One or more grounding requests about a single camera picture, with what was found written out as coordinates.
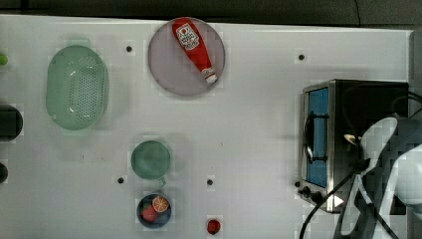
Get yellow plush banana toy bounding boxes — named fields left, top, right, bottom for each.
left=343, top=134, right=361, bottom=144

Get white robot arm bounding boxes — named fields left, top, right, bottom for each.
left=333, top=118, right=421, bottom=239

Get black toaster oven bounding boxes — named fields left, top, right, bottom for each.
left=301, top=79, right=409, bottom=213

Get grey round plate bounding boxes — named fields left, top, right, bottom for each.
left=147, top=17, right=225, bottom=97

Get green mug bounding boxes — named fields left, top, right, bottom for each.
left=130, top=140, right=172, bottom=187

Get red plush ketchup bottle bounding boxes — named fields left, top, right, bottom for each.
left=172, top=17, right=218, bottom=84

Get orange slice toy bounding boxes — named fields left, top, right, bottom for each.
left=152, top=196, right=170, bottom=213

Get small red toy fruit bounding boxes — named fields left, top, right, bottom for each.
left=207, top=219, right=221, bottom=235

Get small blue bowl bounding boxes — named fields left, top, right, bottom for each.
left=136, top=193, right=172, bottom=229

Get red strawberry toy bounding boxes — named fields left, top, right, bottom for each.
left=140, top=204, right=158, bottom=222

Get green perforated colander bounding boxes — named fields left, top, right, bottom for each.
left=46, top=41, right=109, bottom=130

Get green toy vegetable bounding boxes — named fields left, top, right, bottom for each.
left=0, top=55, right=9, bottom=66

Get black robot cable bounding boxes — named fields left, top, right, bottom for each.
left=299, top=83, right=422, bottom=239

